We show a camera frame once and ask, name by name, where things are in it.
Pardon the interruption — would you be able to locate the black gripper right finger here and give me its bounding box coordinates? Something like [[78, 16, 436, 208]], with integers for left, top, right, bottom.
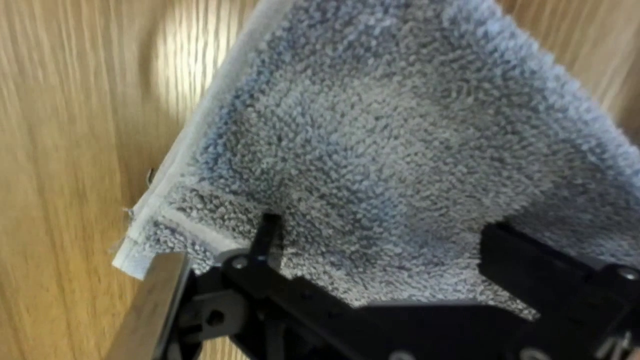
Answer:
[[479, 224, 640, 360]]

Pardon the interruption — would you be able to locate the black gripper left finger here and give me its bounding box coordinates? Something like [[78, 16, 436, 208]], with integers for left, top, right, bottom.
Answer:
[[162, 212, 376, 360]]

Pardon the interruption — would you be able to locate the grey towel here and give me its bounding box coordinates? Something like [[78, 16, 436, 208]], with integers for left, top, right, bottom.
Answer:
[[114, 0, 640, 306]]

